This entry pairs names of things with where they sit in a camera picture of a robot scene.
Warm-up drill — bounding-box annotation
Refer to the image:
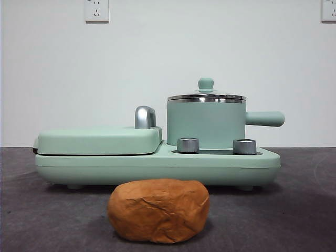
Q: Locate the green pot with stick handle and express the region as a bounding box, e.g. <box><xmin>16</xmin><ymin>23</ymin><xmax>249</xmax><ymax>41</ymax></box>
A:
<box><xmin>166</xmin><ymin>97</ymin><xmax>285</xmax><ymax>148</ymax></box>

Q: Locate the silver control knob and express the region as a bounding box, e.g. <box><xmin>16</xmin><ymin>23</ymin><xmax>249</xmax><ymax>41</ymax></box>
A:
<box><xmin>176</xmin><ymin>137</ymin><xmax>200</xmax><ymax>153</ymax></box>
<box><xmin>232</xmin><ymin>138</ymin><xmax>257</xmax><ymax>155</ymax></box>

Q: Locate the green breakfast machine base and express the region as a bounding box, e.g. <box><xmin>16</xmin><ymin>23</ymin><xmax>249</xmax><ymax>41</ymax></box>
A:
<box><xmin>35</xmin><ymin>139</ymin><xmax>281</xmax><ymax>190</ymax></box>

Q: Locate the white wall socket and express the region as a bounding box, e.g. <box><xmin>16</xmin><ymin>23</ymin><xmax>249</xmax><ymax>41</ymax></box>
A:
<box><xmin>321</xmin><ymin>0</ymin><xmax>336</xmax><ymax>23</ymax></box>
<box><xmin>84</xmin><ymin>0</ymin><xmax>110</xmax><ymax>23</ymax></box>

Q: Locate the glass pot lid green knob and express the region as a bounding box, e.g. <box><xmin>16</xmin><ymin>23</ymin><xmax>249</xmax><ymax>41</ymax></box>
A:
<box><xmin>167</xmin><ymin>77</ymin><xmax>247</xmax><ymax>102</ymax></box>

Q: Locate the green hinged grill cover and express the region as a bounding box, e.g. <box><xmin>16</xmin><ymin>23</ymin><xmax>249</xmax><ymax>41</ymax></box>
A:
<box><xmin>33</xmin><ymin>125</ymin><xmax>163</xmax><ymax>155</ymax></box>

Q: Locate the silver grill cover handle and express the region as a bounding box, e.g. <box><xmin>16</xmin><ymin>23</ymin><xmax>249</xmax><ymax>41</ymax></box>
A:
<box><xmin>134</xmin><ymin>106</ymin><xmax>158</xmax><ymax>130</ymax></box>

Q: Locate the brown potato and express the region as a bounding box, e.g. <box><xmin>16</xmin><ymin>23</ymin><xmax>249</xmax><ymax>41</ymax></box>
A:
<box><xmin>107</xmin><ymin>178</ymin><xmax>210</xmax><ymax>244</ymax></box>

